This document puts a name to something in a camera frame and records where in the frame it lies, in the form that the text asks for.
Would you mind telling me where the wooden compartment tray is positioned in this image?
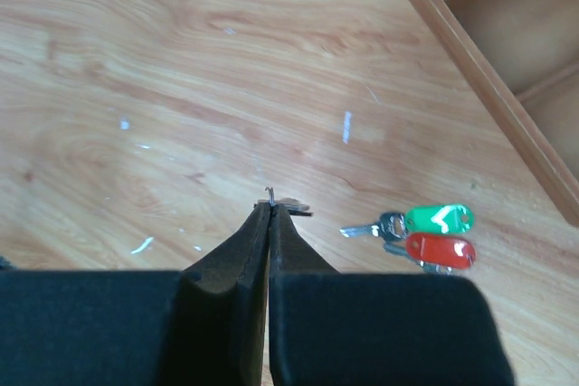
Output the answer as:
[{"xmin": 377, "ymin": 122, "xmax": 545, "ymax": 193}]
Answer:
[{"xmin": 410, "ymin": 0, "xmax": 578, "ymax": 224}]

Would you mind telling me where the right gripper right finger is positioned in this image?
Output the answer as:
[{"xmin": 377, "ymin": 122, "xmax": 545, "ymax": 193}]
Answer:
[{"xmin": 269, "ymin": 207, "xmax": 516, "ymax": 385}]

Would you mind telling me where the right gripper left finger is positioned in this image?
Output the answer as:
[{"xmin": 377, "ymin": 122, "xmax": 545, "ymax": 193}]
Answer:
[{"xmin": 1, "ymin": 204, "xmax": 271, "ymax": 385}]

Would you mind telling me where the red capped key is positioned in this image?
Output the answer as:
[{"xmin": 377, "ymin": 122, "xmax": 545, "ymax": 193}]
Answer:
[{"xmin": 384, "ymin": 232, "xmax": 477, "ymax": 275}]

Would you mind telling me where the black capped key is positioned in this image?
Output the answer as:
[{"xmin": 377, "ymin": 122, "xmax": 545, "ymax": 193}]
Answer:
[{"xmin": 253, "ymin": 186, "xmax": 313, "ymax": 217}]

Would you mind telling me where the green capped key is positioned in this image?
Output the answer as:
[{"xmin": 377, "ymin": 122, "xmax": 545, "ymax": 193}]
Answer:
[{"xmin": 339, "ymin": 203, "xmax": 475, "ymax": 241}]

